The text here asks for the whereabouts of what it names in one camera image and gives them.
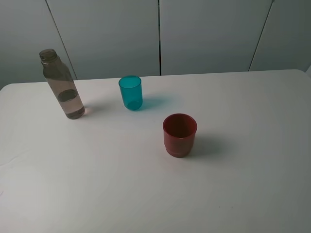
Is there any smoky transparent water bottle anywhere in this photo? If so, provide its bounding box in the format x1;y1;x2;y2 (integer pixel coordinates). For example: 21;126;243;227
39;49;85;119

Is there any red plastic cup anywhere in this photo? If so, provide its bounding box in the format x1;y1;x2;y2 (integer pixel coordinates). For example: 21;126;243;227
162;113;197;158

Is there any teal transparent plastic cup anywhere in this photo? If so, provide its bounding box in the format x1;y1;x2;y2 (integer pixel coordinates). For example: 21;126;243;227
119;75;143;111

